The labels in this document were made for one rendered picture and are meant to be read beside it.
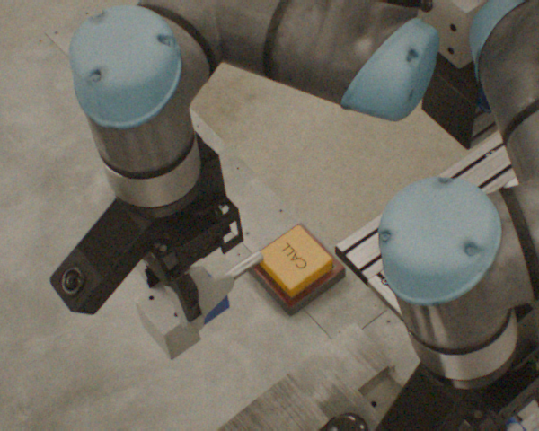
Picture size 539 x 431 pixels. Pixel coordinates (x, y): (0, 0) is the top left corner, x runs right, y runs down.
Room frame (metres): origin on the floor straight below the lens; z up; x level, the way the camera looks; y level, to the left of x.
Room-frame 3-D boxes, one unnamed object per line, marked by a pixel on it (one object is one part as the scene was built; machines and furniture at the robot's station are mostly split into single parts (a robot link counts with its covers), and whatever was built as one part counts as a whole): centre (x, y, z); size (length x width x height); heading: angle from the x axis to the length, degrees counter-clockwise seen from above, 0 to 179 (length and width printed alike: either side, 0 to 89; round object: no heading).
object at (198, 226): (0.53, 0.09, 1.09); 0.09 x 0.08 x 0.12; 123
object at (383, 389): (0.43, -0.09, 0.87); 0.05 x 0.05 x 0.04; 33
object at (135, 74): (0.53, 0.09, 1.25); 0.09 x 0.08 x 0.11; 147
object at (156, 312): (0.54, 0.07, 0.93); 0.13 x 0.05 x 0.05; 123
